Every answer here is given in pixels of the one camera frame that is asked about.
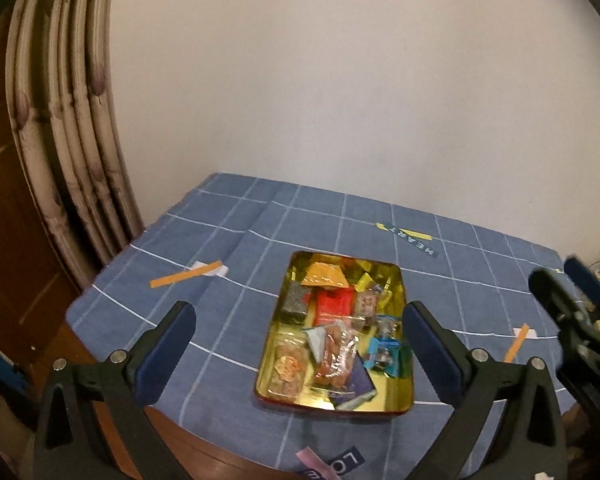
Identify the blue candy wrapper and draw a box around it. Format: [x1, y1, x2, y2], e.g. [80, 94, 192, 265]
[367, 337, 403, 376]

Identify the orange snack packet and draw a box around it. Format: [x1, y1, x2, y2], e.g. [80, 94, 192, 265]
[301, 261, 351, 288]

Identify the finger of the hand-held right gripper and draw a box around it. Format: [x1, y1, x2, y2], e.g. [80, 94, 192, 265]
[564, 256, 600, 322]
[528, 266, 589, 342]

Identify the blue checked tablecloth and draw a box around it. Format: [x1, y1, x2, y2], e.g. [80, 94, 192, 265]
[65, 172, 596, 480]

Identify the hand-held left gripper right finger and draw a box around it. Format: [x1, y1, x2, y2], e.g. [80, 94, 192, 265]
[402, 301, 568, 480]

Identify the gold tin box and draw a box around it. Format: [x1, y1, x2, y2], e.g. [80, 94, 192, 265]
[253, 250, 416, 413]

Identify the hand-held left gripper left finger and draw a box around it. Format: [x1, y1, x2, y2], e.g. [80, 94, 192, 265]
[32, 300, 197, 480]

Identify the orange tape strip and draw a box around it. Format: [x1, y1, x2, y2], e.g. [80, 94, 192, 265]
[150, 260, 223, 291]
[502, 324, 531, 363]

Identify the clear cookie packet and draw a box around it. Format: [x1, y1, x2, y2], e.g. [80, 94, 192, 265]
[270, 335, 311, 401]

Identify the clear packet of brown snacks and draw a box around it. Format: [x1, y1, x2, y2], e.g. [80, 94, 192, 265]
[312, 320, 361, 391]

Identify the blue fabric item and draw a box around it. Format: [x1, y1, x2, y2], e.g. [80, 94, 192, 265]
[0, 335, 31, 396]

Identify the brown candy packet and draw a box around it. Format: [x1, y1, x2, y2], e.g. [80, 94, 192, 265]
[355, 290, 381, 321]

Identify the yellow candy packet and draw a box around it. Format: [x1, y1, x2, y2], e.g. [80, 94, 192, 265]
[352, 272, 381, 293]

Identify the dark grey snack packet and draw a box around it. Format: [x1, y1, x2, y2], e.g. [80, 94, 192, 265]
[280, 282, 311, 317]

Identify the beige curtain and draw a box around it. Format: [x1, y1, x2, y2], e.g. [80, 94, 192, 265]
[5, 0, 143, 291]

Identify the brown wooden door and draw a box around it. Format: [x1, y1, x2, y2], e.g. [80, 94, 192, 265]
[0, 10, 101, 376]

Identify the red snack packet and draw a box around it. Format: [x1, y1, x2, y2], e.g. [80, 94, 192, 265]
[312, 287, 356, 328]

